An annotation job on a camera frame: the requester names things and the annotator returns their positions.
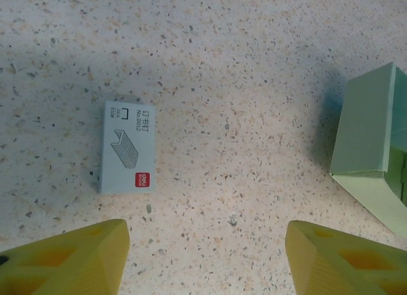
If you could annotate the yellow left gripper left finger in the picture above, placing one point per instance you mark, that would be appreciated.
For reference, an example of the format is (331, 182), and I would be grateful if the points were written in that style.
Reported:
(70, 263)

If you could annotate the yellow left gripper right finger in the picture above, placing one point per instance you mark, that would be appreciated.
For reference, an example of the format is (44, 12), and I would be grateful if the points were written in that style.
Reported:
(343, 266)

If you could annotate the small grey staple box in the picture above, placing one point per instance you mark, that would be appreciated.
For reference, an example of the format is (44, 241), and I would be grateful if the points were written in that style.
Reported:
(127, 148)

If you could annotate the light green paper box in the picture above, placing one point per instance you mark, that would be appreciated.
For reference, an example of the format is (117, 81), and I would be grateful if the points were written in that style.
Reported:
(365, 126)

